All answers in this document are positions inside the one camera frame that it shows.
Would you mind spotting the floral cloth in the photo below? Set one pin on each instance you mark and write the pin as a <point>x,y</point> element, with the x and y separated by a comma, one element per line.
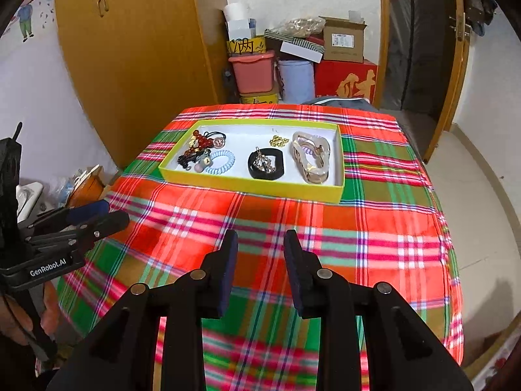
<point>500,362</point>

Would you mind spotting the wall sticker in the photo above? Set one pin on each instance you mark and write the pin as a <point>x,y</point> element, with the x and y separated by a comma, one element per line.
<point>26,16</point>

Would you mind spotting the pink plastic bin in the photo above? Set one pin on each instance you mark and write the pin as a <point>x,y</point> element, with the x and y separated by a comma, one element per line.
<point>252,73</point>

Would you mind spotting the dark curtain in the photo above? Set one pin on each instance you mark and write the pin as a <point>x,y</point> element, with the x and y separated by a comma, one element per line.
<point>415,36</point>

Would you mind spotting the wooden door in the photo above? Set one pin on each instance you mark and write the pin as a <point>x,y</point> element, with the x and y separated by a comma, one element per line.
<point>452,69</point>

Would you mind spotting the lavender plastic bucket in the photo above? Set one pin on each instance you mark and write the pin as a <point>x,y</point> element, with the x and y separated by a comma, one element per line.
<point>297,83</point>

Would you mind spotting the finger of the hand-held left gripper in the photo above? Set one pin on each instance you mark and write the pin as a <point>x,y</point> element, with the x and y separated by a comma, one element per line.
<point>114,222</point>
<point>91,209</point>

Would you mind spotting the yellow box black print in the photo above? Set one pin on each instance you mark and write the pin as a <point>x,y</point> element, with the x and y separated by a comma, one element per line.
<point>246,47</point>

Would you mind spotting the white paper box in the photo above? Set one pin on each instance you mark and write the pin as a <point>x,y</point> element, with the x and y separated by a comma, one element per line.
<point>240,22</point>

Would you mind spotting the white box striped lid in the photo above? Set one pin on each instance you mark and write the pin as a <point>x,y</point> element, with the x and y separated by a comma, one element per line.
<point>299,51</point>

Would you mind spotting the orange stool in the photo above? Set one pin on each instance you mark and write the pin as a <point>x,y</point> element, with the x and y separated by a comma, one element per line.
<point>85,189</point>

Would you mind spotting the rhinestone brooch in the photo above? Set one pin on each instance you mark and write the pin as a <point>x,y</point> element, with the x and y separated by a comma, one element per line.
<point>263,161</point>

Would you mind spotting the small yellow box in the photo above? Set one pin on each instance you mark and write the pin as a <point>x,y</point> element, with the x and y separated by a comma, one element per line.
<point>258,98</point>

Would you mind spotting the wooden wardrobe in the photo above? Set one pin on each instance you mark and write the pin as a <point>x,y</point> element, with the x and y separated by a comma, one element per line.
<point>142,69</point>

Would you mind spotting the clear plastic bag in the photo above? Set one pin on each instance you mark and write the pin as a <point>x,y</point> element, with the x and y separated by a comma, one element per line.
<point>301,26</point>

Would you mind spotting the yellow shallow box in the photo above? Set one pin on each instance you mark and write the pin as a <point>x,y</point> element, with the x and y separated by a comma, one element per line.
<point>252,189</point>

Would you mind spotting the red gift box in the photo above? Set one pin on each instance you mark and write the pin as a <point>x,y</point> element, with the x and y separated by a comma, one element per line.
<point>346,79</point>

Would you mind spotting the cardboard box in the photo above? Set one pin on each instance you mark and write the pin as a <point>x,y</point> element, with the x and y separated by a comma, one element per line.
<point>344,42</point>

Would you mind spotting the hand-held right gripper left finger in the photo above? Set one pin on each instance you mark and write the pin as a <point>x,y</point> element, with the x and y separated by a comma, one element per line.
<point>228,269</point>

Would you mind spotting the black wristband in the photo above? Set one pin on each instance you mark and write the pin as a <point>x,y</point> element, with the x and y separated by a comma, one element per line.
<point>254,171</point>

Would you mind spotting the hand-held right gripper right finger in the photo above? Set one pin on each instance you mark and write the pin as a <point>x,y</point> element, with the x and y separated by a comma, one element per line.
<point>291,269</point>

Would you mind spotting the person's left hand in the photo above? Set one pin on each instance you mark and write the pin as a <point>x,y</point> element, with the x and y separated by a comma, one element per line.
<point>49,309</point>

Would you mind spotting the translucent hair claw clip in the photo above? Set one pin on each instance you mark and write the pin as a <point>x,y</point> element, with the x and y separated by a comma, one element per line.
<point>313,171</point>

